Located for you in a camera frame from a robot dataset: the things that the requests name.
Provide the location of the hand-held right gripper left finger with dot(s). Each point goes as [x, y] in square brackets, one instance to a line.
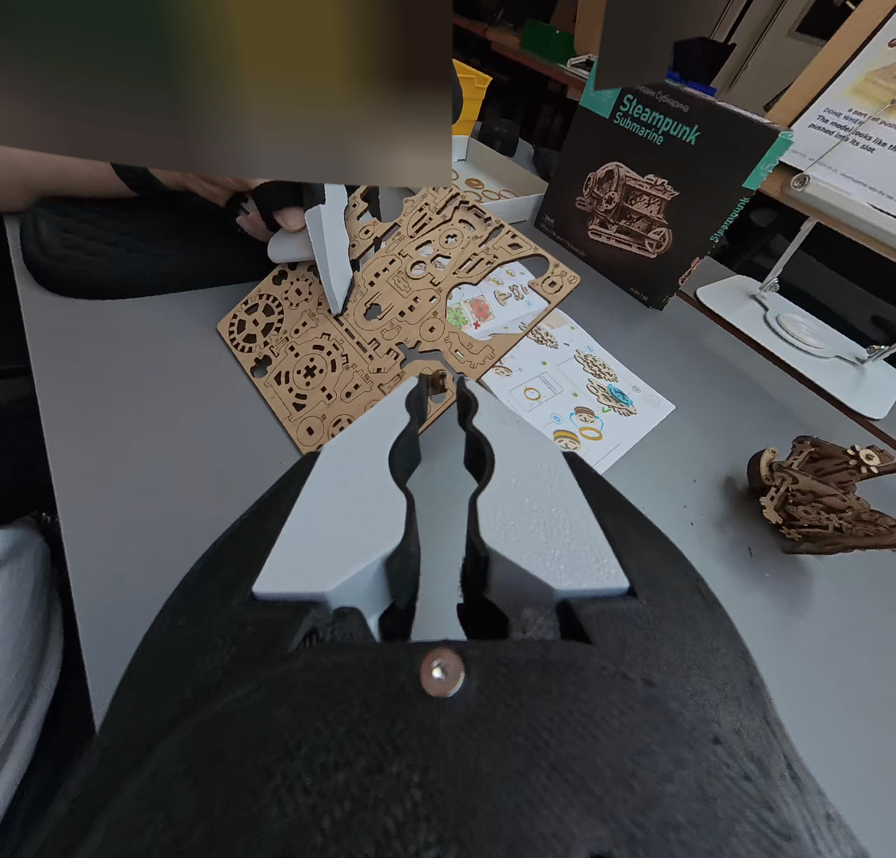
[336, 522]

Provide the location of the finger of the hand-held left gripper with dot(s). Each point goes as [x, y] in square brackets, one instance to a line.
[329, 249]
[372, 201]

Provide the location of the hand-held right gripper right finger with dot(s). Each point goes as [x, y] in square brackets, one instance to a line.
[539, 522]

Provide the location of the wooden parts sheet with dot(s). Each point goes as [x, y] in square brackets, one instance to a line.
[294, 368]

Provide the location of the person's left forearm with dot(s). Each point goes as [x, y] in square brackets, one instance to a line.
[56, 193]

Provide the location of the white task instruction sheet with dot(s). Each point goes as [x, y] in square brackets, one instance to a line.
[861, 123]

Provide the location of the person's left hand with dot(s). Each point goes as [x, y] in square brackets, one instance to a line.
[210, 187]

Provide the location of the model instruction booklet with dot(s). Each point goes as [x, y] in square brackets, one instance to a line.
[595, 410]

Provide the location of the black cylinder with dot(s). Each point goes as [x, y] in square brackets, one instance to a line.
[498, 137]

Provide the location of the yellow plastic bin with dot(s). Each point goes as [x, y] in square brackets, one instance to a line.
[469, 95]

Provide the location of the white cardboard tray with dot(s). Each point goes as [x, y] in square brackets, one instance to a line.
[521, 204]

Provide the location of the green bin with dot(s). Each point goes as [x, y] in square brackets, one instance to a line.
[549, 40]

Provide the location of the black model kit box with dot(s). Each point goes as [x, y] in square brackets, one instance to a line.
[651, 193]

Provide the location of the brown wooden model assembly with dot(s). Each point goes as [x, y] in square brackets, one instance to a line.
[819, 494]

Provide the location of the white document stand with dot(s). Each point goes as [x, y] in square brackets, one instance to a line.
[798, 326]

